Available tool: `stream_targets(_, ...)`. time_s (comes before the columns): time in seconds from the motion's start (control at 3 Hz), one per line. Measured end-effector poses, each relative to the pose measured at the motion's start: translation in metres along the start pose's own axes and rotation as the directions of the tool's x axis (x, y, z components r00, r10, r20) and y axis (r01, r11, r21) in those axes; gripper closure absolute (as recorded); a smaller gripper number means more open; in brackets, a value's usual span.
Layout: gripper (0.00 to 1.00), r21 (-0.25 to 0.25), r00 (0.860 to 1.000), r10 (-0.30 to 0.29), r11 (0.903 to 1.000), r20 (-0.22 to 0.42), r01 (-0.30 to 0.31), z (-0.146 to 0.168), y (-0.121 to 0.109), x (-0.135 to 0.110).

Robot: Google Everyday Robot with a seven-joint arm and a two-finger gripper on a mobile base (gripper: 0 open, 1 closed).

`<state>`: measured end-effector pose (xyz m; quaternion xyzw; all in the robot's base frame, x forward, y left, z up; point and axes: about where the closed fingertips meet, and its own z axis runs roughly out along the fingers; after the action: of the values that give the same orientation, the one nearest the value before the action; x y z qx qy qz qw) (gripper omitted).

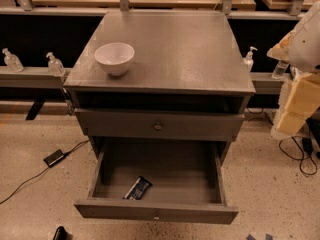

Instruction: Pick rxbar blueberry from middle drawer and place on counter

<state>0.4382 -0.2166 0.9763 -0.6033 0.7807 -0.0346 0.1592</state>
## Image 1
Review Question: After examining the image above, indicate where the black cables right floor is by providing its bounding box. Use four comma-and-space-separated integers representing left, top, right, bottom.
278, 135, 319, 177

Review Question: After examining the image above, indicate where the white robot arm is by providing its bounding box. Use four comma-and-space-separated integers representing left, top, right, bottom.
267, 2, 320, 140

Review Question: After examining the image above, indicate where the clear sanitizer bottle right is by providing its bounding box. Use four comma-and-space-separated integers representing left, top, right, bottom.
243, 46, 257, 71

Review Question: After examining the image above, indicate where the clear plastic water bottle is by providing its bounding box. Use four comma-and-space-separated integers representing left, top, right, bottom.
271, 60, 289, 79

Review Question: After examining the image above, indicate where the black adapter cable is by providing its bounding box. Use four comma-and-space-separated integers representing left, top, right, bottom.
0, 139, 90, 206

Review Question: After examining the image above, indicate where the black object bottom edge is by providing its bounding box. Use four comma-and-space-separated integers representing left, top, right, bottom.
53, 226, 68, 240

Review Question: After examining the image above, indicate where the white ceramic bowl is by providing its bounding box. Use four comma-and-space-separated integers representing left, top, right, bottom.
94, 43, 135, 76

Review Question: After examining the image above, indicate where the open grey middle drawer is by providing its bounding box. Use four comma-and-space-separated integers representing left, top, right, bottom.
74, 138, 238, 224

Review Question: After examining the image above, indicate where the clear sanitizer bottle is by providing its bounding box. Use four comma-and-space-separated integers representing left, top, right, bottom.
243, 46, 257, 71
46, 52, 66, 77
2, 48, 24, 72

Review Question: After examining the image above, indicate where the grey metal shelf rail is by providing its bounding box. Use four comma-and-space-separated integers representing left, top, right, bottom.
0, 66, 62, 89

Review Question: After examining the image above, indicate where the clear sanitizer bottle far left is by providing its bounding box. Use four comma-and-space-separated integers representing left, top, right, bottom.
2, 48, 24, 72

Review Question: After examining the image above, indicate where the black power adapter brick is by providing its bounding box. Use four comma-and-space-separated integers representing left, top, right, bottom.
43, 150, 64, 168

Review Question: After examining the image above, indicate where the closed grey upper drawer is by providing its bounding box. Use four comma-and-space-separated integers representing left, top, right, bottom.
75, 108, 244, 142

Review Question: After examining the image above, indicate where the dark blue rxbar wrapper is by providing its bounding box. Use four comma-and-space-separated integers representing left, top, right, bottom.
123, 176, 152, 200

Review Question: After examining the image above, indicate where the grey wooden drawer cabinet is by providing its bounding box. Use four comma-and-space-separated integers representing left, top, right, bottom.
65, 10, 255, 156

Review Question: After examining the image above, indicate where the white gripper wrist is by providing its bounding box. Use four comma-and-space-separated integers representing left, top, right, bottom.
267, 30, 320, 140

